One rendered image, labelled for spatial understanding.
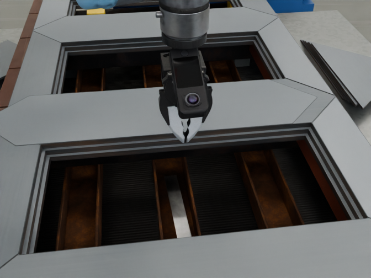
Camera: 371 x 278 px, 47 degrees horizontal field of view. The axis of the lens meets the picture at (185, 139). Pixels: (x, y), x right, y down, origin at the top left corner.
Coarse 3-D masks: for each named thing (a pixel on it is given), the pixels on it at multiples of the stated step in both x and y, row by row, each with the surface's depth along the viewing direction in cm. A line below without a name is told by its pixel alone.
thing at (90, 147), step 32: (224, 0) 152; (256, 32) 126; (64, 64) 116; (320, 96) 99; (256, 128) 91; (288, 128) 92; (64, 160) 88; (320, 160) 86; (32, 192) 76; (352, 192) 76; (32, 224) 72
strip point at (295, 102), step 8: (280, 88) 102; (288, 88) 102; (280, 96) 99; (288, 96) 99; (296, 96) 99; (304, 96) 99; (312, 96) 99; (288, 104) 97; (296, 104) 97; (304, 104) 97; (288, 112) 94; (296, 112) 94
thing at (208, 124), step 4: (208, 116) 93; (212, 116) 93; (184, 120) 92; (208, 120) 92; (212, 120) 92; (184, 124) 91; (204, 124) 91; (208, 124) 91; (212, 124) 91; (184, 128) 90; (200, 128) 90; (204, 128) 90; (208, 128) 90; (212, 128) 90
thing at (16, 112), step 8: (16, 104) 96; (24, 104) 96; (0, 112) 94; (8, 112) 94; (16, 112) 94; (24, 112) 94; (0, 120) 92; (8, 120) 92; (16, 120) 92; (0, 128) 90; (8, 128) 90; (16, 128) 90; (8, 136) 88; (16, 136) 88; (16, 144) 86
